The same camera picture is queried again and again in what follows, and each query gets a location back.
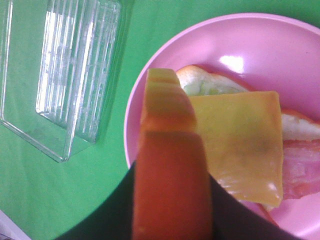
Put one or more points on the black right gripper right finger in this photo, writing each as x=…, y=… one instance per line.
x=234, y=221

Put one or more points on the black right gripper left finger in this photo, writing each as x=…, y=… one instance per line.
x=112, y=220

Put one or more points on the yellow cheese slice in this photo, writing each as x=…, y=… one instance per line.
x=242, y=135

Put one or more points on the bacon strip tray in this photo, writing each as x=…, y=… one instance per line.
x=301, y=168

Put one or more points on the green lettuce leaf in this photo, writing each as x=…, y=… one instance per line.
x=211, y=86

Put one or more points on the toast bread slice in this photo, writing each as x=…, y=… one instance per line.
x=295, y=126

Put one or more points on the green tablecloth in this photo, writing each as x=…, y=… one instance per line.
x=45, y=198

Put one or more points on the clear plastic tray left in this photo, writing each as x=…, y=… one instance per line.
x=56, y=70

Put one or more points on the pink plate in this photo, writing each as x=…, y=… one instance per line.
x=266, y=51

